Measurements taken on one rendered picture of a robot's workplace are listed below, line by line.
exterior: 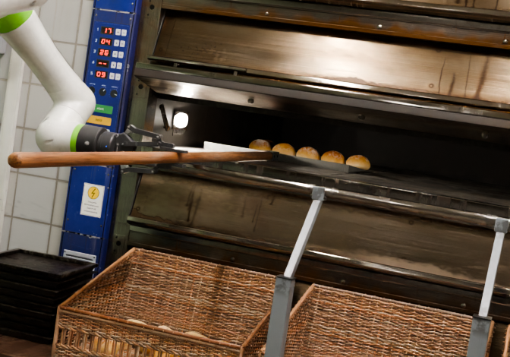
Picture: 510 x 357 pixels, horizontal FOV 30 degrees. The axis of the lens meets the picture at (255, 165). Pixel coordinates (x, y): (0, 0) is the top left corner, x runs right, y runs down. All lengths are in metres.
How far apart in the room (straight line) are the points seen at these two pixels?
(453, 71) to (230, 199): 0.80
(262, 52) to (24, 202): 0.97
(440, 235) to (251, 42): 0.84
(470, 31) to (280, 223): 0.81
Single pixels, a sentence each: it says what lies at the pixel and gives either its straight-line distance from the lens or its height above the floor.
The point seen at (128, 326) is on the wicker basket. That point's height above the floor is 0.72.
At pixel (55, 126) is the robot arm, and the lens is 2.60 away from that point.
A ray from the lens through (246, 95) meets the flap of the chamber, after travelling 2.90.
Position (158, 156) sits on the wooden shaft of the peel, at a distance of 2.36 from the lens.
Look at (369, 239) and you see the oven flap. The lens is 2.91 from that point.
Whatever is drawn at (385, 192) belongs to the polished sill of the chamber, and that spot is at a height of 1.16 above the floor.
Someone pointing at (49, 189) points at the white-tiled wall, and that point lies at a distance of 3.29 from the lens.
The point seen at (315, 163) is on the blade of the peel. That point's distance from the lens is 3.41.
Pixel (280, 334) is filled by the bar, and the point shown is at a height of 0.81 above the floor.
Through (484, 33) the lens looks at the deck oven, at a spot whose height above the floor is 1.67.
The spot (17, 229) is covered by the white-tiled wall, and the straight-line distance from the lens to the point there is 3.36.
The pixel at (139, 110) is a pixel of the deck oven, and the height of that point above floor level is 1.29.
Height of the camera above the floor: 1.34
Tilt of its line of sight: 3 degrees down
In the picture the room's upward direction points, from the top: 9 degrees clockwise
